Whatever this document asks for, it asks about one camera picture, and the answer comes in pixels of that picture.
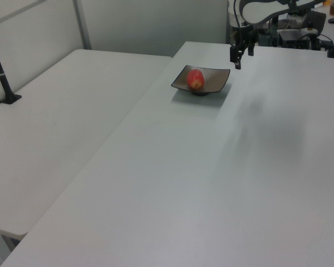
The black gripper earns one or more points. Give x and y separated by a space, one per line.
246 36

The red apple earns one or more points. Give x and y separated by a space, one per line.
195 79

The square brown ceramic plate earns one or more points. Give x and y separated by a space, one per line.
211 80

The black equipment box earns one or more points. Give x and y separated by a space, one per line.
297 39

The black camera pole with base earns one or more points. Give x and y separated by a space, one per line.
1 75

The grey partition frame post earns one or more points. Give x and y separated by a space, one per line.
82 23

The white side table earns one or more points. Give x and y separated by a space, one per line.
58 130

